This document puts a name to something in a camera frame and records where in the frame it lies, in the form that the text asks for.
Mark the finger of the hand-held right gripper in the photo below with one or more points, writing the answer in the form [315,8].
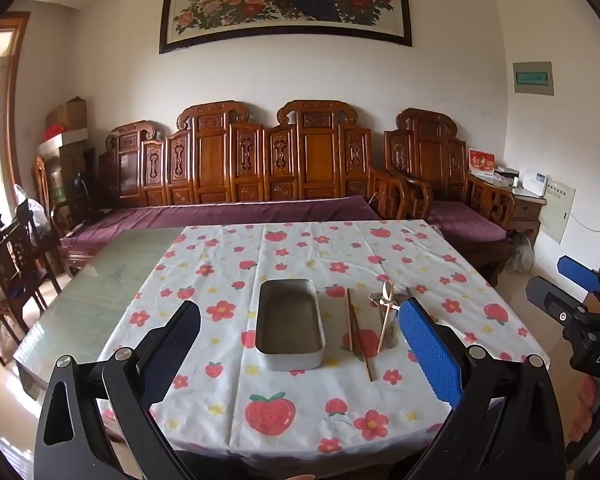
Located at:
[577,271]
[547,295]

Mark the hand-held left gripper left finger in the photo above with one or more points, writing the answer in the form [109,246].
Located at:
[172,355]

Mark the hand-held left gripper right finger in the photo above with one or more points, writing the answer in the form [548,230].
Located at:
[427,350]

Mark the brown wooden chopstick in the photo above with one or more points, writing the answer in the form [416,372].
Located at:
[362,345]
[350,320]

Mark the large cream plastic spoon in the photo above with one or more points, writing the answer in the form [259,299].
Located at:
[387,290]

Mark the rectangular metal tray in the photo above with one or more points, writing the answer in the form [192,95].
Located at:
[290,325]

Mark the person's right hand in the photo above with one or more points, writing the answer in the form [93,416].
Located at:
[586,400]

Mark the translucent plastic bag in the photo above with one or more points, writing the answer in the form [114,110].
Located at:
[522,255]

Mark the wooden side table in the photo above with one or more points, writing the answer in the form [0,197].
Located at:
[527,210]

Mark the white desk device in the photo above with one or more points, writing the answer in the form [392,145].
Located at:
[535,183]

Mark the purple armchair cushion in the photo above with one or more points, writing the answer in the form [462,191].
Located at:
[465,220]

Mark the dark tissue box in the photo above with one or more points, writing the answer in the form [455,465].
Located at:
[507,175]

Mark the long purple sofa cushion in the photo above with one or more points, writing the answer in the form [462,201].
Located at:
[205,215]

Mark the strawberry print tablecloth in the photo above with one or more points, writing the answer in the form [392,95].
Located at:
[300,240]

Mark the carved wooden armchair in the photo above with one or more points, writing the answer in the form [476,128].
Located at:
[430,160]

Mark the grey electrical panel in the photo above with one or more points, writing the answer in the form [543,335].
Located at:
[532,78]

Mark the carved wooden sofa bench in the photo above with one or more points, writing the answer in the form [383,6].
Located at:
[210,160]

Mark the clear plastic bag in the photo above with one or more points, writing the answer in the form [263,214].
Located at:
[30,207]

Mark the flat white box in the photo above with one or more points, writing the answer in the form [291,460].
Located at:
[65,139]

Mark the red artificial flowers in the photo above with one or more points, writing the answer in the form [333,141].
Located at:
[54,132]

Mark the brown cardboard box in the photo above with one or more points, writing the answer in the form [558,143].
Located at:
[72,112]

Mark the framed peacock flower painting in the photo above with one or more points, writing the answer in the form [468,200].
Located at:
[285,5]

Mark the white wall panel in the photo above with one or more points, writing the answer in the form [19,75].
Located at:
[557,210]

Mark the wooden door frame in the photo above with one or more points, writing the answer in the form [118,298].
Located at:
[15,110]

